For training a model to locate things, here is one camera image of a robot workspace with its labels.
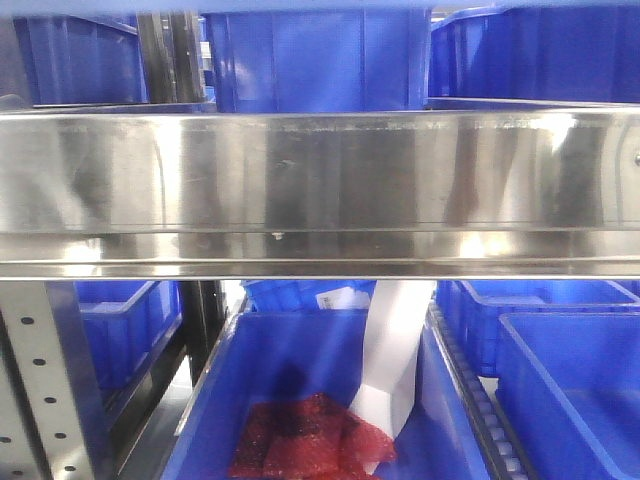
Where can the white paper strip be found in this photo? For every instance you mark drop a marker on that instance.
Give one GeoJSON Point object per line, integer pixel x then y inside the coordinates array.
{"type": "Point", "coordinates": [394, 325]}

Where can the upper left blue bin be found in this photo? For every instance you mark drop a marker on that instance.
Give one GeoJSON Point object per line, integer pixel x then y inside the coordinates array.
{"type": "Point", "coordinates": [81, 60]}

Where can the black roller track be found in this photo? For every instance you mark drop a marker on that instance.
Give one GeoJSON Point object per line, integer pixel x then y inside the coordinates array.
{"type": "Point", "coordinates": [499, 452]}

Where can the perforated metal shelf post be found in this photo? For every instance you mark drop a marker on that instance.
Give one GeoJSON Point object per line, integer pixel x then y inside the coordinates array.
{"type": "Point", "coordinates": [45, 329]}

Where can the blue bin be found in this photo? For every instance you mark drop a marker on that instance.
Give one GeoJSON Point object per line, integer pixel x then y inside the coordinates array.
{"type": "Point", "coordinates": [309, 295]}
{"type": "Point", "coordinates": [290, 356]}
{"type": "Point", "coordinates": [569, 386]}
{"type": "Point", "coordinates": [471, 308]}
{"type": "Point", "coordinates": [346, 60]}
{"type": "Point", "coordinates": [81, 60]}
{"type": "Point", "coordinates": [123, 320]}
{"type": "Point", "coordinates": [584, 53]}

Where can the upper middle blue bin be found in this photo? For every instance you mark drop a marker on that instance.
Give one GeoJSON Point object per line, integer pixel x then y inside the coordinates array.
{"type": "Point", "coordinates": [346, 60]}

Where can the lower right front blue bin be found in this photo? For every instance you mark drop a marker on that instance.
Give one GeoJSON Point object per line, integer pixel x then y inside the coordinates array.
{"type": "Point", "coordinates": [569, 386]}

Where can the lower right rear blue bin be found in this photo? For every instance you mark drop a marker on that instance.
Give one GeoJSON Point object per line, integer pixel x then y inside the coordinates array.
{"type": "Point", "coordinates": [471, 308]}

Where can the upper right blue bin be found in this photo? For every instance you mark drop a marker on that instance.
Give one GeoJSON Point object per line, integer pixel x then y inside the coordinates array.
{"type": "Point", "coordinates": [584, 53]}

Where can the lower left blue bin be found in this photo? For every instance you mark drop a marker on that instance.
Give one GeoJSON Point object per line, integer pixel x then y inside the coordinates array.
{"type": "Point", "coordinates": [123, 320]}

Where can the stainless steel shelf rail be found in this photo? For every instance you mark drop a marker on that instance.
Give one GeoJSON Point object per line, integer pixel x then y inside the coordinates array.
{"type": "Point", "coordinates": [440, 194]}

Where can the red bubble wrap bags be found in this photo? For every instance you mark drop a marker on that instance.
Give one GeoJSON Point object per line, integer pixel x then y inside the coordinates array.
{"type": "Point", "coordinates": [313, 438]}

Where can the lower middle blue bin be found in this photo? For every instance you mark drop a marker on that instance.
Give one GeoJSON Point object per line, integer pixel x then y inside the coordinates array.
{"type": "Point", "coordinates": [290, 356]}

